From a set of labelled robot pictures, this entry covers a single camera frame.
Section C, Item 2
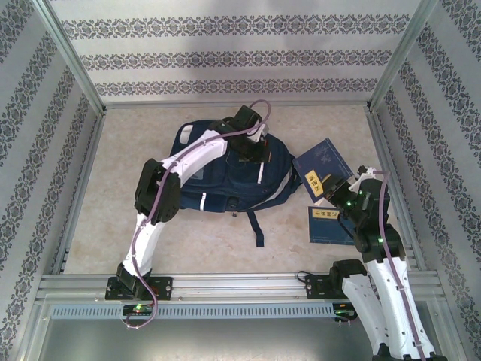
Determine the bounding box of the navy book with wide yellow label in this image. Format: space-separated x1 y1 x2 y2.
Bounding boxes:
307 205 358 245

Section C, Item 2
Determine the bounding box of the navy blue backpack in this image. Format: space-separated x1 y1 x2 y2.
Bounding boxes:
171 119 304 248

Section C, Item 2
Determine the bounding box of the grey metal sheet panel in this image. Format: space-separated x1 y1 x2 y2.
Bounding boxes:
37 317 377 361

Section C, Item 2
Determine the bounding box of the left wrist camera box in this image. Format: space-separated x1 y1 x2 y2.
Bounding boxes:
249 123 271 144

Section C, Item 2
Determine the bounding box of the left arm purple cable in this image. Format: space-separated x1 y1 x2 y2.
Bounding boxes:
122 99 274 332

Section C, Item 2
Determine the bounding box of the aluminium side rail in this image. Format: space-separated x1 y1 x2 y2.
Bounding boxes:
366 107 428 271
52 111 107 274

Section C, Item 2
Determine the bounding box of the aluminium back rail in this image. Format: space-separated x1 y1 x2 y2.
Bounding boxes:
104 100 371 111

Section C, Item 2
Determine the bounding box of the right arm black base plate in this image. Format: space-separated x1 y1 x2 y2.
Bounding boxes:
304 274 352 300

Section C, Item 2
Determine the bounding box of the aluminium mounting rail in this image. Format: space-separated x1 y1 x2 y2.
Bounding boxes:
35 273 440 302

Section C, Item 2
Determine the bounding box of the grey slotted cable duct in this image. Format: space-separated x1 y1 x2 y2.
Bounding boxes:
50 303 335 320

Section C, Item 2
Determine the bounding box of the aluminium frame post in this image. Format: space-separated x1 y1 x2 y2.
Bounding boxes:
33 0 106 114
370 0 439 110

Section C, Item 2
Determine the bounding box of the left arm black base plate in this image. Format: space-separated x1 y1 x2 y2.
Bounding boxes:
104 276 174 301

